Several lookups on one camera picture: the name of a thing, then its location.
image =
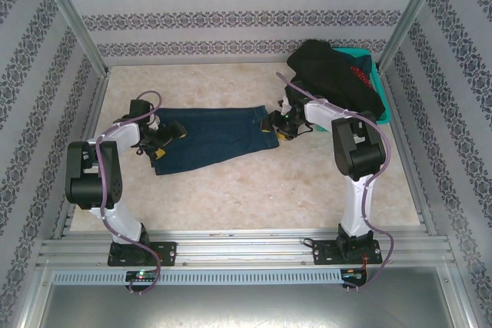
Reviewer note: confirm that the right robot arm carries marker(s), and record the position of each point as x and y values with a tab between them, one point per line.
357	151

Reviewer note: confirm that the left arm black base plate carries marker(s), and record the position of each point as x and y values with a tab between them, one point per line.
167	253

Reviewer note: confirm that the black skirt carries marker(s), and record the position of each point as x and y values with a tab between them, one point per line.
330	70

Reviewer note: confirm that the aluminium mounting rail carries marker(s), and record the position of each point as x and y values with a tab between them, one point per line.
238	251

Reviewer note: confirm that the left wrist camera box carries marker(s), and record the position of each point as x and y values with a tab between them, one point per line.
155	122

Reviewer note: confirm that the aluminium table side rail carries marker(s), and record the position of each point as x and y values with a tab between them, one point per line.
89	132
401	143

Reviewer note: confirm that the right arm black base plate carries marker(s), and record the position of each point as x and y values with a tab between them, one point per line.
324	253

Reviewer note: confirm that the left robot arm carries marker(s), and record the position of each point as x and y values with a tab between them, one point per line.
92	174

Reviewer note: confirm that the aluminium frame post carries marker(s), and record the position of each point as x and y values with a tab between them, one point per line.
70	9
413	9

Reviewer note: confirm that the grey metal sheet panel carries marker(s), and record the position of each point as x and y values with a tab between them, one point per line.
246	305

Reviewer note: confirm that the teal plastic basket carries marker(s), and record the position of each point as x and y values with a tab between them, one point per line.
378	86

